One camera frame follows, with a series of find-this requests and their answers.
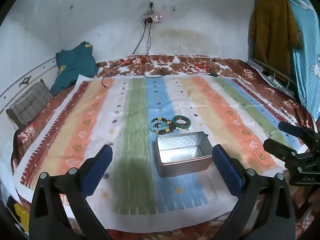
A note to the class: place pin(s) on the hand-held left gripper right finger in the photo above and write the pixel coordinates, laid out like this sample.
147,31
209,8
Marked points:
226,167

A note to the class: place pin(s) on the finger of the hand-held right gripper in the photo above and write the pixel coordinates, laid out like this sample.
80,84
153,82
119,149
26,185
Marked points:
291,129
276,147

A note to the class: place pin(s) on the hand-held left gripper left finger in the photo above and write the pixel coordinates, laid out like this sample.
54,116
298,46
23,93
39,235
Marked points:
98,166

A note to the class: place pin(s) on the silver metal tin box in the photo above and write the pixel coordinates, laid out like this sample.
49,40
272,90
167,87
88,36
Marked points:
182,165

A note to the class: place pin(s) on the green jade bangle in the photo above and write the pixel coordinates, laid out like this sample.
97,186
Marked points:
175,121

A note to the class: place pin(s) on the striped colourful mat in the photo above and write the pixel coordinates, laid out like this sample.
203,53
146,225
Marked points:
140,105

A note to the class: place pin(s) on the blue printed curtain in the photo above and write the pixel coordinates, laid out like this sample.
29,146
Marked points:
305,42

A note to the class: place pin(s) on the yellow object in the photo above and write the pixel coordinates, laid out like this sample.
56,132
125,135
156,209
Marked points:
22,215

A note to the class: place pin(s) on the small dark device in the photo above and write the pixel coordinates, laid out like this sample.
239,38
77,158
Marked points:
213,74

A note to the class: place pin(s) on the grey striped pillow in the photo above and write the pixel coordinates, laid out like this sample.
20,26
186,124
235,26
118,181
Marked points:
27,105

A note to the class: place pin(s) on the teal cloth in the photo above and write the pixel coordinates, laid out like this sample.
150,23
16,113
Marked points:
72,65

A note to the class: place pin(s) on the mustard hanging coat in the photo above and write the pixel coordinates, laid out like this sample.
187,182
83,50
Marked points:
272,25

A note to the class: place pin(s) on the white power strip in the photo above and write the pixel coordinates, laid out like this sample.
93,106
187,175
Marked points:
155,18

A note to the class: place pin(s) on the metal bed rail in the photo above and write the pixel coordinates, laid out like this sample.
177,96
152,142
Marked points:
272,73

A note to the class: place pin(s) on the wall socket with plug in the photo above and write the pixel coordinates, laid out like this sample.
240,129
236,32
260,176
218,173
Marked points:
151,4

